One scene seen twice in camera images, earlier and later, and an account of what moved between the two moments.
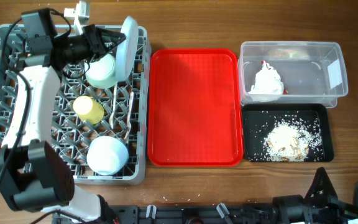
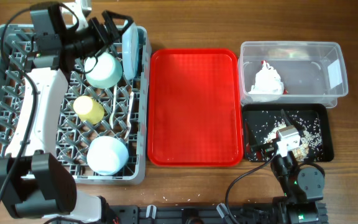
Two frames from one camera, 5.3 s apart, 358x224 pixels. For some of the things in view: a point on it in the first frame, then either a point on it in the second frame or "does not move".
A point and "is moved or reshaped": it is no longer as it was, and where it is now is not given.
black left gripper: x=94 y=35 does not move
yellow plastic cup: x=87 y=109 does not move
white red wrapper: x=268 y=82 does not move
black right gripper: x=339 y=212 → x=264 y=148
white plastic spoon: x=130 y=112 does not move
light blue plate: x=127 y=54 is moved or reshaped
